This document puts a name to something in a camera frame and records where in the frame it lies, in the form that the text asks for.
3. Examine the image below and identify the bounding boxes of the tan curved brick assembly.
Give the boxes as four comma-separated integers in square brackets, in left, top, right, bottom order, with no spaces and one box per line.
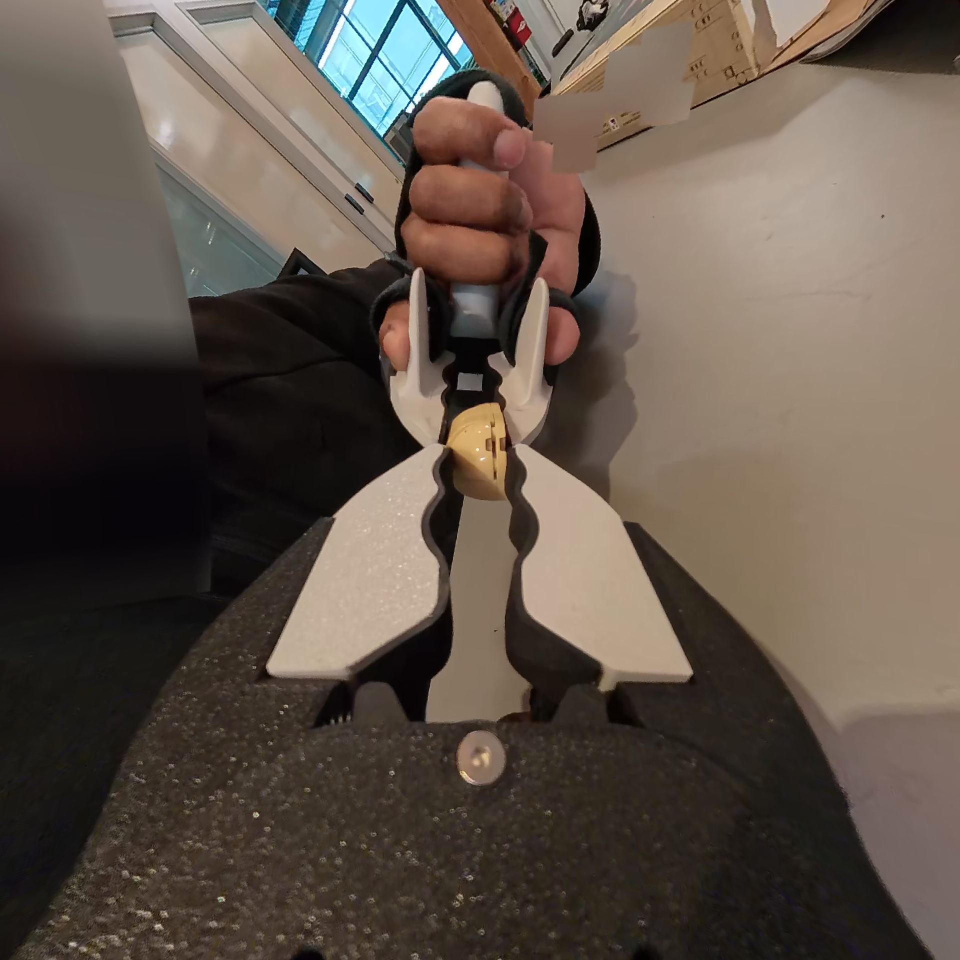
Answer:
[447,402,514,501]

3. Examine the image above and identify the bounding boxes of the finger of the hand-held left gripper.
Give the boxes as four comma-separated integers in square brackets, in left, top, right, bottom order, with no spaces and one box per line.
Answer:
[498,276,561,449]
[390,268,456,447]

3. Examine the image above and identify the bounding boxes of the person's left forearm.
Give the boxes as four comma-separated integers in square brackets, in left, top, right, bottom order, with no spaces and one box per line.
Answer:
[187,255,451,601]

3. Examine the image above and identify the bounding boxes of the flat cardboard box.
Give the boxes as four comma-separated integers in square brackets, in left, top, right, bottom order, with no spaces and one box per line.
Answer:
[540,0,897,155]

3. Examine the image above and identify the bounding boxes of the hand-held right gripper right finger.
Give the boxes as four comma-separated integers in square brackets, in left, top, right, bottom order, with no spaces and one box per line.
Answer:
[504,446,696,684]

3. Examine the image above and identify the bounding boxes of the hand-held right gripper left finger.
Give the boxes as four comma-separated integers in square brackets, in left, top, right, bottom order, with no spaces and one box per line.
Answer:
[267,442,456,681]

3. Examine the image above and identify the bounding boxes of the person's left hand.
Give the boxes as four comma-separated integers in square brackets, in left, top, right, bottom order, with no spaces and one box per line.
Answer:
[378,96,588,366]

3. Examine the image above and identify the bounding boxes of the person's black jacket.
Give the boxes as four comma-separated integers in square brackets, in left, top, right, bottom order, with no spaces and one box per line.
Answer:
[0,585,256,957]

